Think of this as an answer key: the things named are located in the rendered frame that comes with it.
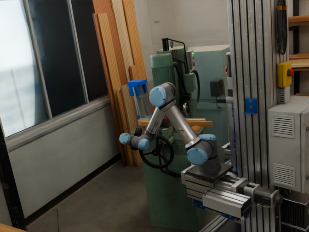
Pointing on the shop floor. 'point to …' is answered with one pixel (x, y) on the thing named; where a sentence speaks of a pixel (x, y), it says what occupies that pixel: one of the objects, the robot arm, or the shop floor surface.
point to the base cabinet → (170, 196)
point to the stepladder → (139, 84)
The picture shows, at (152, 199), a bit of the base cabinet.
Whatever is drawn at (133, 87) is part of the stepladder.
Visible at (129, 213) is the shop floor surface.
